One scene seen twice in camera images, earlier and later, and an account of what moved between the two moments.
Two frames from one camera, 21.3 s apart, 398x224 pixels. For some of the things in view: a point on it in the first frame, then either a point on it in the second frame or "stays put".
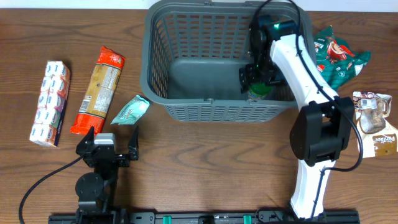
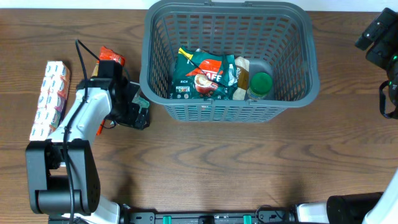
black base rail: x=262 y=216 stays put
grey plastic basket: x=190 y=55 stays put
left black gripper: x=124 y=160 to x=133 y=117
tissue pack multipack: x=53 y=101 stays put
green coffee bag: x=337 y=60 to x=201 y=75
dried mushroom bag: x=379 y=137 to x=242 y=71
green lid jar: x=259 y=91 stays put
